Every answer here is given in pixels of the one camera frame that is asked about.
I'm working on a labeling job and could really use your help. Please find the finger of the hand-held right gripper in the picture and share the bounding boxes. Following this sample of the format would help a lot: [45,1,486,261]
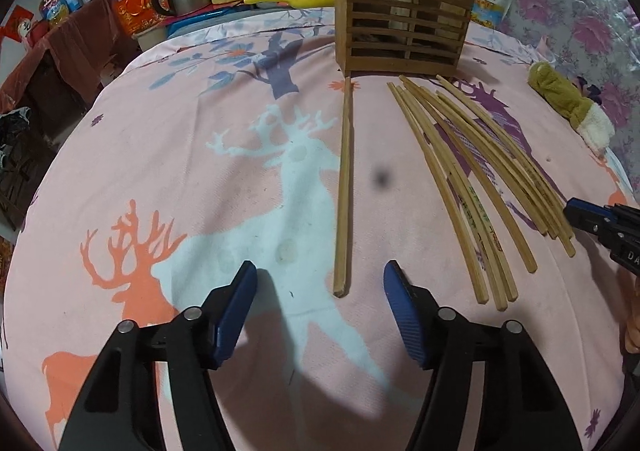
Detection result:
[564,198,640,237]

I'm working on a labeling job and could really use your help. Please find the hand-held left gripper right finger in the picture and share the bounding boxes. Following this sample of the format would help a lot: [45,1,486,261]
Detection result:
[382,260,583,451]

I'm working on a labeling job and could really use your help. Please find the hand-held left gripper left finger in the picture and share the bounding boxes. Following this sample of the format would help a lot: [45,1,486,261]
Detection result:
[57,260,258,451]

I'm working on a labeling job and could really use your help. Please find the bundle of wooden chopsticks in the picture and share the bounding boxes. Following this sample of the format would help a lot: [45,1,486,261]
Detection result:
[387,74,577,313]

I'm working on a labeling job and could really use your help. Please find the long wooden chopstick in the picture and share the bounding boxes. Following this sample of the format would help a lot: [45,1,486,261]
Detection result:
[332,77,353,299]
[340,79,361,296]

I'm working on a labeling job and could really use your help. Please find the wooden chopstick holder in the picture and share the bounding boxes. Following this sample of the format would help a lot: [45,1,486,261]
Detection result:
[332,0,477,79]

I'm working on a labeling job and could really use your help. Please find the person's right hand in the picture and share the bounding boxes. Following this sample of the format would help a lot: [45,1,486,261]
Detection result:
[621,296,640,357]

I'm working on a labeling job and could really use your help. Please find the pink deer printed blanket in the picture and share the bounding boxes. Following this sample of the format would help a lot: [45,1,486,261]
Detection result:
[0,6,640,451]

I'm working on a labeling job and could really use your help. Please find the olive green plush glove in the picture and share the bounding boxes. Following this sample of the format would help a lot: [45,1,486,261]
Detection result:
[529,61,617,154]

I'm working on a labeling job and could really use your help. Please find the dark clothes pile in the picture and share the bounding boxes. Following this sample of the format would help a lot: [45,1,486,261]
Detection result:
[0,108,35,166]

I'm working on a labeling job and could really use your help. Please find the blue plastic tray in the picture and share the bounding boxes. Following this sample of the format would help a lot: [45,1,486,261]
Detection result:
[165,6,251,39]

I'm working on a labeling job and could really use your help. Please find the red cloth covered table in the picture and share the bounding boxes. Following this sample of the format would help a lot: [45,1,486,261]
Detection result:
[0,0,138,112]

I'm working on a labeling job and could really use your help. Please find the red orange gift box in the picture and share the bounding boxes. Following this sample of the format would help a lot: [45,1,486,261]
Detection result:
[112,0,168,36]

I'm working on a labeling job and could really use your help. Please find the yellow plastic ladle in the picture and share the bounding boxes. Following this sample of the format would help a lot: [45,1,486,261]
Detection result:
[243,0,335,10]

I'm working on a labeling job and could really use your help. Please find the yellow oil bottle blue label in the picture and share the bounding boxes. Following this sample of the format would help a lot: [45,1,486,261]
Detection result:
[40,0,71,26]

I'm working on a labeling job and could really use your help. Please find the red diamond paper decoration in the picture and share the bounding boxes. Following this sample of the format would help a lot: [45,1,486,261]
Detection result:
[0,6,33,44]

